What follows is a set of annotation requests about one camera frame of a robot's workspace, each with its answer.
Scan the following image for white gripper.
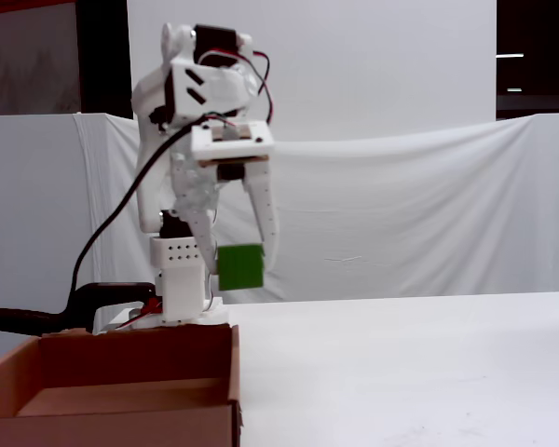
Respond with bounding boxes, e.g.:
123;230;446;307
169;152;281;277

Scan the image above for green cube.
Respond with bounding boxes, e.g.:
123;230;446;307
215;242;267;292

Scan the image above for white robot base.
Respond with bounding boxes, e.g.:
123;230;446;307
92;235;230;335

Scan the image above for brown cardboard box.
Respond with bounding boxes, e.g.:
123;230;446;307
0;323;245;447

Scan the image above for black table clamp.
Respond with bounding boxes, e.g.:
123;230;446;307
0;280;156;337

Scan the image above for white draped cloth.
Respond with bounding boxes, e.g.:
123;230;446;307
72;110;559;305

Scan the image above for white backdrop panel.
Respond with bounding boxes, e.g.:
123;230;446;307
127;0;498;142

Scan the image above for light grey partition panel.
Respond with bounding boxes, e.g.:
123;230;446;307
0;114;98;356

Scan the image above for brown wooden door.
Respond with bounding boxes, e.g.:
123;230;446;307
0;0;83;116

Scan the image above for white wrist camera mount plate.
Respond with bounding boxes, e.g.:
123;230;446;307
189;120;276;168

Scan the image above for black camera cable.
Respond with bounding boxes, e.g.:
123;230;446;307
66;124;201;328

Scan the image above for red and black servo wires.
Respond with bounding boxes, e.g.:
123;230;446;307
198;48;277;126

